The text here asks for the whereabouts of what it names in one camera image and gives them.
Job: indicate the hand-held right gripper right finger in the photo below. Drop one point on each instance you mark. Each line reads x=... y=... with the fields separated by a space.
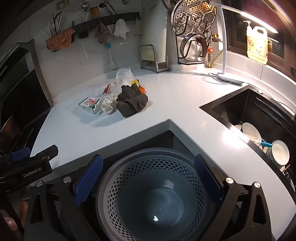
x=207 y=176

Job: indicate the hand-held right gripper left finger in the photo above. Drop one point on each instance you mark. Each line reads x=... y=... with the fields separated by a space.
x=89 y=179

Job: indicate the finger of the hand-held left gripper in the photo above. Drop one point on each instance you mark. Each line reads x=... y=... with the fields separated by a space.
x=45 y=154
x=20 y=154

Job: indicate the grey perforated waste bin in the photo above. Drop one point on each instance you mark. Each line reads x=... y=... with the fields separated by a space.
x=161 y=208

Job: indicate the clear plastic bag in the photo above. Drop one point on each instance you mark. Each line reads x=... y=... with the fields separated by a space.
x=124 y=76

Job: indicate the person's left hand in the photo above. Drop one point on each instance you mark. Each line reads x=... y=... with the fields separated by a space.
x=23 y=209

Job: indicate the white bowl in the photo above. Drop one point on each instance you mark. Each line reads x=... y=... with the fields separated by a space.
x=249 y=132

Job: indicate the green and white carton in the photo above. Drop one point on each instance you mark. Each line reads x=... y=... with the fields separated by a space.
x=90 y=104

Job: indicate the black kitchen sink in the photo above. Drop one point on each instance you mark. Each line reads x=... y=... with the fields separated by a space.
x=231 y=106

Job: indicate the red and white wrapper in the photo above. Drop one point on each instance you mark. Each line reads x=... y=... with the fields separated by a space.
x=106 y=89

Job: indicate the dark brown cloth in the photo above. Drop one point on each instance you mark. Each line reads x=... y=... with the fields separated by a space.
x=131 y=99

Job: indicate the white bottle brush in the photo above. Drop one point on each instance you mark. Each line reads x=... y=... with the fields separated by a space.
x=112 y=62

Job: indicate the orange hanging cloth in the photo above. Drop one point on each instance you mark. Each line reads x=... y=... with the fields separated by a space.
x=60 y=39

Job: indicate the metal cutting board rack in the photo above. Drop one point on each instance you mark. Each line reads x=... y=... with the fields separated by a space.
x=157 y=66

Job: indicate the metal strainer pot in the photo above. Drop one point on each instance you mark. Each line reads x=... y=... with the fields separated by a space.
x=192 y=51

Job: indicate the brass gas valve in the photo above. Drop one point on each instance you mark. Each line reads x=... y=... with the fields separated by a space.
x=210 y=49

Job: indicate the white desk lamp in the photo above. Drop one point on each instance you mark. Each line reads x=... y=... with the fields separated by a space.
x=223 y=46

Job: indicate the brown hanging rag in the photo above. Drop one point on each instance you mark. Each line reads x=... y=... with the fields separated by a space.
x=101 y=32

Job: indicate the yellow detergent pump bottle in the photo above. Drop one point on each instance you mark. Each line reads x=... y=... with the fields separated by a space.
x=256 y=44

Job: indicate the white hanging cloth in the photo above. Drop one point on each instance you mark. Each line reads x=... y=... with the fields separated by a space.
x=121 y=29

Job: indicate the white cutting board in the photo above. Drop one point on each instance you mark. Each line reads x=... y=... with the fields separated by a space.
x=153 y=27

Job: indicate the perforated steel steamer tray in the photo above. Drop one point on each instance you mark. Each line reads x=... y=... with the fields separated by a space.
x=194 y=16

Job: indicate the dark window frame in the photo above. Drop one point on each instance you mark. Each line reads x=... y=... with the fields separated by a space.
x=235 y=49

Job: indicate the black wall rail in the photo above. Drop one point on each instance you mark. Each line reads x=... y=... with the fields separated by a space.
x=104 y=20

